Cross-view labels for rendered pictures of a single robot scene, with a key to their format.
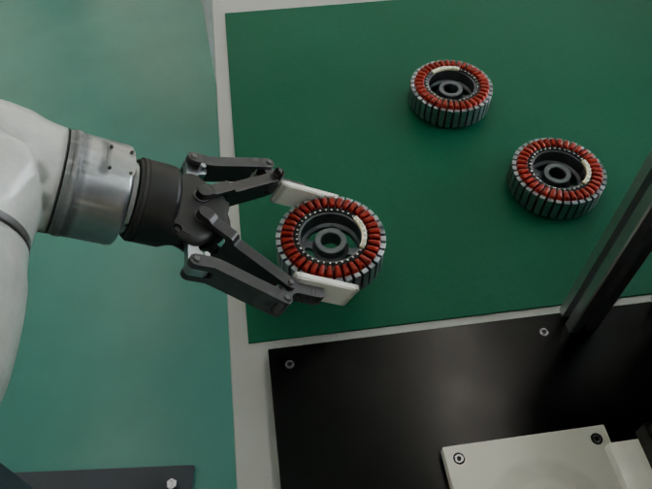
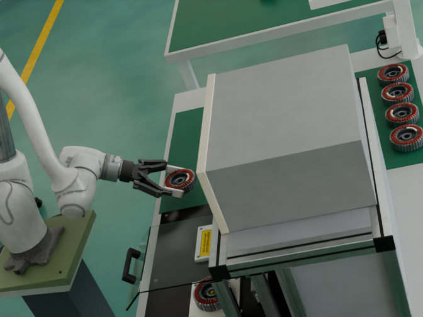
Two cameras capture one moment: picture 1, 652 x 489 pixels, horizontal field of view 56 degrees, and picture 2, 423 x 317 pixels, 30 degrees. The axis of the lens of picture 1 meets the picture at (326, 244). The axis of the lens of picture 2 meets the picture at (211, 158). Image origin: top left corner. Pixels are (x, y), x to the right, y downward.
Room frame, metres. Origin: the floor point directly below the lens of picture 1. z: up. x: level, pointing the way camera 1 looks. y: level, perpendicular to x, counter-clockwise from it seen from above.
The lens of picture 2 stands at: (-1.56, -1.02, 2.40)
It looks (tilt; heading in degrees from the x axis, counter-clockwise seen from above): 35 degrees down; 24
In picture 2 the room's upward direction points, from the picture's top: 21 degrees counter-clockwise
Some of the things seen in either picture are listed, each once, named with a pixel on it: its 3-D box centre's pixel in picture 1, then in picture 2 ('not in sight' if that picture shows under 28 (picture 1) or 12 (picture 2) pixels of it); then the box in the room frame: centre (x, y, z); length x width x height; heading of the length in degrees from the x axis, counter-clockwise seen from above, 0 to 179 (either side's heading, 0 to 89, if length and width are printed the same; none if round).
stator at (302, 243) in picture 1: (330, 244); (180, 182); (0.39, 0.00, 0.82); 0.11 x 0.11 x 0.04
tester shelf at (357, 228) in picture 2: not in sight; (296, 168); (0.05, -0.52, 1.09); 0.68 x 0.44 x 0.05; 8
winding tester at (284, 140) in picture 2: not in sight; (286, 135); (0.04, -0.52, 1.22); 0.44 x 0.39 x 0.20; 8
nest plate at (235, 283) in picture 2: not in sight; (215, 299); (-0.12, -0.22, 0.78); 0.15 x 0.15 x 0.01; 8
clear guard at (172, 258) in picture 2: not in sight; (186, 258); (-0.20, -0.24, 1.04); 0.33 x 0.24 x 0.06; 98
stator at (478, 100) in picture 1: (449, 92); not in sight; (0.69, -0.17, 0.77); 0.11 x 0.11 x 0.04
